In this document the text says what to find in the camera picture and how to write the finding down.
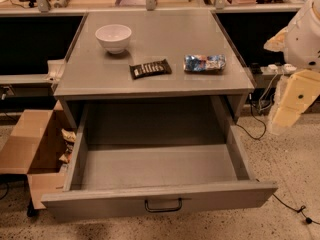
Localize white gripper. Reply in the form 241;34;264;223
263;0;320;131

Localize dark chocolate rxbar wrapper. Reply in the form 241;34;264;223
129;59;172;79

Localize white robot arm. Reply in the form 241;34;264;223
264;0;320;135

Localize grey cabinet with counter top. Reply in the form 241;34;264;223
55;9;253;127

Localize open grey top drawer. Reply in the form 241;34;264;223
41;96;277;222

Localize white power strip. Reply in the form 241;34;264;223
267;63;297;74

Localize blue crinkled snack bag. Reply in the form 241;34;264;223
184;55;226;72

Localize white ceramic bowl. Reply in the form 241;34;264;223
95;24;132;54

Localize snack wrappers in box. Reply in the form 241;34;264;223
59;129;76;163

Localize open cardboard box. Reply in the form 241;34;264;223
0;102;71;210

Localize black floor cable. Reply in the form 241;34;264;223
272;193;320;226

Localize black drawer handle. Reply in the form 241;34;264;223
144;198;183;213

